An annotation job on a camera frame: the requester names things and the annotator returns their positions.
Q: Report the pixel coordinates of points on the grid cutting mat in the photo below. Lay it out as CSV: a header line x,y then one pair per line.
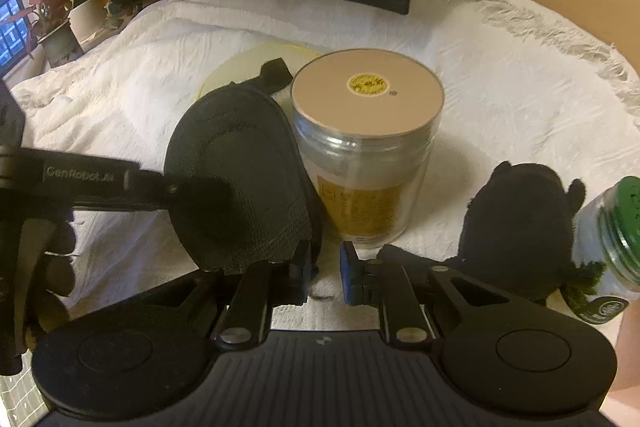
x,y
20,402

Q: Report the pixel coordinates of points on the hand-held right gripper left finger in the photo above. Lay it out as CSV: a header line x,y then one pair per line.
x,y
301,279

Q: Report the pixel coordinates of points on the white fringed knitted blanket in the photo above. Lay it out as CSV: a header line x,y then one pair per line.
x,y
500,117

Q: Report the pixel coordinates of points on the person's left hand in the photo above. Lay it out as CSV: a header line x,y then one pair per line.
x,y
57,267

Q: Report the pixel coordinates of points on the window with grille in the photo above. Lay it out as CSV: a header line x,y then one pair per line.
x,y
11,27

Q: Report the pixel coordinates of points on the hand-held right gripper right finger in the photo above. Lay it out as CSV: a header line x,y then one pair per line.
x,y
347,279

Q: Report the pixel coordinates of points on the green lid glass jar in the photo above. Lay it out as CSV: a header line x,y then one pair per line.
x,y
600,217

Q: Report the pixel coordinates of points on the black plush toy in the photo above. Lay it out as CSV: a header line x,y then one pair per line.
x,y
520,217

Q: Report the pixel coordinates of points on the pale yellow round plate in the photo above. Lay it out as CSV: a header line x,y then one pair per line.
x,y
235,67

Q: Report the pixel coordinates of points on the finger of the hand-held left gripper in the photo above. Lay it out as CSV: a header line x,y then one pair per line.
x,y
200,192

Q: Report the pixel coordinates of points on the red-leaf plant in dark pot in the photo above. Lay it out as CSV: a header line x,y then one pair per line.
x,y
62,47

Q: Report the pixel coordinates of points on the black sleep mask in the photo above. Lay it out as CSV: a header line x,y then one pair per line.
x,y
250,142

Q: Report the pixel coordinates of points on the clear jar with yellow label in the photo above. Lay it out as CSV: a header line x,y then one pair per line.
x,y
367,187

